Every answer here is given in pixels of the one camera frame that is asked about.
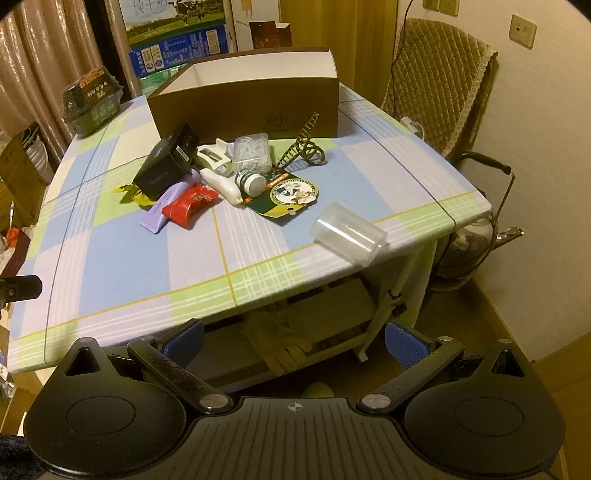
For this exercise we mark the black product box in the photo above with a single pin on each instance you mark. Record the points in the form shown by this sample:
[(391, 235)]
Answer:
[(161, 166)]

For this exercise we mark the beige curtain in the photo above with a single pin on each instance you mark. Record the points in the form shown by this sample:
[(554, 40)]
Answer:
[(41, 41)]

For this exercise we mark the wooden lower shelf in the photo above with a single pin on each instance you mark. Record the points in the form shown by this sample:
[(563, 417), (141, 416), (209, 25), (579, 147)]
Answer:
[(323, 304)]

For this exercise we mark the yellow chestnut snack packet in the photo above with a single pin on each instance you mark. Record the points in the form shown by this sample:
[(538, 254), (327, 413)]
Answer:
[(138, 198)]

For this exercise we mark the dark red gift box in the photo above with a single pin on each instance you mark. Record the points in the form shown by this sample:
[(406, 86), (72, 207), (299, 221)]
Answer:
[(270, 34)]

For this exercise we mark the white hair claw clip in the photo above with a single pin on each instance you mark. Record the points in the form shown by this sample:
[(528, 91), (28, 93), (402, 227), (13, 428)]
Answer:
[(210, 154)]

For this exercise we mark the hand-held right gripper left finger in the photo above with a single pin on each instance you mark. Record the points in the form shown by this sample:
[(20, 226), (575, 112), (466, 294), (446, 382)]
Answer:
[(184, 339)]

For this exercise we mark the round green card packet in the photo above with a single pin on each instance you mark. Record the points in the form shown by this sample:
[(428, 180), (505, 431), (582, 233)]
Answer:
[(286, 196)]

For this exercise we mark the plaid cloth desktop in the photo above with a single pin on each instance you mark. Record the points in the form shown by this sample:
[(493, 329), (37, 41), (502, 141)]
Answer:
[(138, 258)]

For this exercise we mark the blue milk carton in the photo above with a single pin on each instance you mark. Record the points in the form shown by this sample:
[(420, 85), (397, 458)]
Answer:
[(184, 50)]

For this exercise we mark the chair with quilted cover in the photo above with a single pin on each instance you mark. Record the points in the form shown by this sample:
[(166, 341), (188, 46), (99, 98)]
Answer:
[(438, 78)]

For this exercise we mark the brown cardboard box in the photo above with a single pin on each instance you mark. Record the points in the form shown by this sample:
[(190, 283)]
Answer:
[(240, 110)]

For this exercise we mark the beige wall socket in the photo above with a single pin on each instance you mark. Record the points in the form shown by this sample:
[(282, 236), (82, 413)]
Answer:
[(449, 5), (522, 31), (430, 4)]

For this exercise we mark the brown wooden door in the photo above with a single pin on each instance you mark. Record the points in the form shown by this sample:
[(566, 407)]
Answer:
[(351, 37)]

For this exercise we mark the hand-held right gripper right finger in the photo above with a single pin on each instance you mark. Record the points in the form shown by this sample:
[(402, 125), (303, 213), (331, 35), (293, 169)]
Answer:
[(406, 348)]

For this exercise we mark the white power plug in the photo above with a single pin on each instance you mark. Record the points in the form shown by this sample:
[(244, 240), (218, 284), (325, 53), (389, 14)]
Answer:
[(412, 125)]

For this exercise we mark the green drink pack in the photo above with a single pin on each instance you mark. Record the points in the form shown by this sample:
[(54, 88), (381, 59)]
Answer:
[(157, 83)]

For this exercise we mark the clear floss pick box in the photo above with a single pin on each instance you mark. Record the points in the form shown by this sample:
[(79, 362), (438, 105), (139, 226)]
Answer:
[(251, 152)]

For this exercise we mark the red candy packet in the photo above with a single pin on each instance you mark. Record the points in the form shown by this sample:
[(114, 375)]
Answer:
[(189, 203)]

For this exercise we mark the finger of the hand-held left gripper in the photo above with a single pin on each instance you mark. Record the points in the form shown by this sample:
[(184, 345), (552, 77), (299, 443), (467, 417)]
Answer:
[(23, 287)]

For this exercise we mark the white toothbrush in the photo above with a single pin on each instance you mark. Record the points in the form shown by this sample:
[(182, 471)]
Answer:
[(221, 184)]

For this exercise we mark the brown paper bag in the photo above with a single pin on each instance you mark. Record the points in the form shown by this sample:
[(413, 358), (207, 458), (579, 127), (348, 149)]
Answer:
[(21, 175)]

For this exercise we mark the beige gloves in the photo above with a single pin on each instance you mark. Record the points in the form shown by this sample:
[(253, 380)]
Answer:
[(277, 341)]

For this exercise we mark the clear plastic cup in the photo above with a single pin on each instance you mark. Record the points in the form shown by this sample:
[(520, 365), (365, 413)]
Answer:
[(346, 233)]

